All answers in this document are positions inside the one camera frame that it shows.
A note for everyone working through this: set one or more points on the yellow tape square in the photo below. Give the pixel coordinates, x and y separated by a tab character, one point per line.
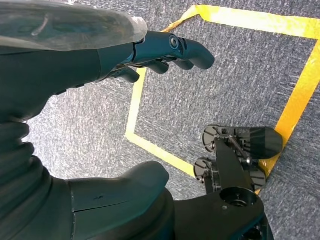
250	18

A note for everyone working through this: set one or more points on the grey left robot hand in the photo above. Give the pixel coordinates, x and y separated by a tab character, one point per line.
62	66

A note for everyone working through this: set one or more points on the black robot foot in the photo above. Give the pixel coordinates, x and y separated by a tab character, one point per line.
265	142

